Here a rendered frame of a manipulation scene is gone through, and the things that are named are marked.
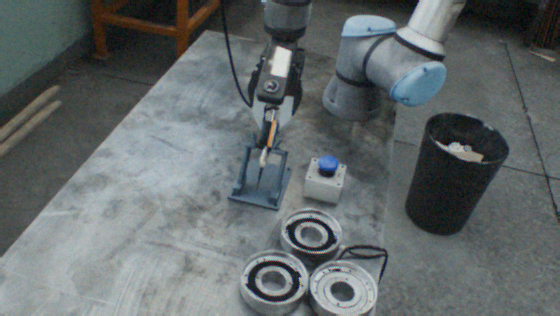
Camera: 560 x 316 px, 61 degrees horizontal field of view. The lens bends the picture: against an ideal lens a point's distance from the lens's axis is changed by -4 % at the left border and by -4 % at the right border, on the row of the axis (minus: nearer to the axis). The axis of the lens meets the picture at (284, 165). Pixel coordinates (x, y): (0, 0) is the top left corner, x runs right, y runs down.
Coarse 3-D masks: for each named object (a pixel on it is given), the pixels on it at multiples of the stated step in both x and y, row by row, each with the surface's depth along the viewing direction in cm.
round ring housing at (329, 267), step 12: (324, 264) 79; (336, 264) 80; (348, 264) 80; (312, 276) 77; (360, 276) 79; (312, 288) 75; (324, 288) 77; (336, 288) 79; (348, 288) 79; (372, 288) 77; (312, 300) 75; (336, 300) 75; (372, 300) 76; (324, 312) 73; (336, 312) 72; (360, 312) 73
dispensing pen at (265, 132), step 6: (276, 108) 92; (276, 114) 92; (264, 120) 91; (270, 120) 92; (264, 126) 91; (270, 126) 90; (264, 132) 91; (264, 138) 91; (264, 144) 91; (264, 150) 92; (264, 156) 92; (264, 162) 93; (258, 180) 93
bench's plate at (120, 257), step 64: (192, 64) 133; (320, 64) 141; (128, 128) 107; (192, 128) 110; (256, 128) 113; (320, 128) 116; (384, 128) 119; (64, 192) 90; (128, 192) 92; (192, 192) 94; (384, 192) 101; (64, 256) 79; (128, 256) 80; (192, 256) 82
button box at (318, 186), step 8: (312, 160) 99; (312, 168) 97; (320, 168) 96; (344, 168) 98; (312, 176) 95; (320, 176) 95; (328, 176) 95; (336, 176) 96; (304, 184) 95; (312, 184) 94; (320, 184) 94; (328, 184) 94; (336, 184) 94; (304, 192) 96; (312, 192) 96; (320, 192) 95; (328, 192) 95; (336, 192) 94; (320, 200) 96; (328, 200) 96; (336, 200) 96
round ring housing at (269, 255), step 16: (256, 256) 79; (272, 256) 80; (288, 256) 80; (272, 272) 79; (304, 272) 77; (240, 288) 76; (288, 288) 76; (304, 288) 75; (256, 304) 73; (272, 304) 72; (288, 304) 73
